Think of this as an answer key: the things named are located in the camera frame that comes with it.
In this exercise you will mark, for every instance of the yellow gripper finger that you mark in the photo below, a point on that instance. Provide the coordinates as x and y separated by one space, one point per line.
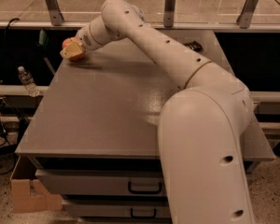
72 49

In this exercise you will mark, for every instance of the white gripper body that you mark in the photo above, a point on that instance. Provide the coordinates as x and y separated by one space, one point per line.
85 38

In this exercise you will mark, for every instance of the red apple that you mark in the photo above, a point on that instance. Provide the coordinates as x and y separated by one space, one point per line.
72 55

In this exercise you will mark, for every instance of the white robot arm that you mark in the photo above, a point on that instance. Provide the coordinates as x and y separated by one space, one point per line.
199 127

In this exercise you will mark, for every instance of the clear plastic water bottle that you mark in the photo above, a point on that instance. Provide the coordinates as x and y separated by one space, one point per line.
28 81

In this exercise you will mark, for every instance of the grey drawer cabinet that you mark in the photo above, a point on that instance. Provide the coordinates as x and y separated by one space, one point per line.
103 114

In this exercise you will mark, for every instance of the black snack bar wrapper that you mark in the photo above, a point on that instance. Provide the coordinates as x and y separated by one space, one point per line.
194 45

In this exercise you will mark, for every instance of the upper grey drawer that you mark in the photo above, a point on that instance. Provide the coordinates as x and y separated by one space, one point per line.
139 184

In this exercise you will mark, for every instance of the grey drawer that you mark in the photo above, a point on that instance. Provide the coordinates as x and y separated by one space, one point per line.
121 208
139 184

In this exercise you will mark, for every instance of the lower grey drawer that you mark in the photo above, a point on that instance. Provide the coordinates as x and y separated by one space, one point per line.
121 208

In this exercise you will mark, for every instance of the brown cardboard box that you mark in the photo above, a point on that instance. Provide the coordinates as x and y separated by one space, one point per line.
27 193

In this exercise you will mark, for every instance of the green handled tool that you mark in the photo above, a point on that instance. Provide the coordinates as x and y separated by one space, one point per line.
42 44

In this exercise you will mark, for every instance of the left metal bracket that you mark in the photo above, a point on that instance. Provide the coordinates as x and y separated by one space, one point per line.
55 15

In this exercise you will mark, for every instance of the metal bracket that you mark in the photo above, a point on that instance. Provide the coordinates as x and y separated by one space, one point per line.
169 13
55 15
245 18

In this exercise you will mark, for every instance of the middle metal bracket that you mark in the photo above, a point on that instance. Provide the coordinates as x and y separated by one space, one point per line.
169 13

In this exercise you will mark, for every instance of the right metal bracket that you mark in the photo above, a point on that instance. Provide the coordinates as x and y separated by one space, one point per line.
245 18

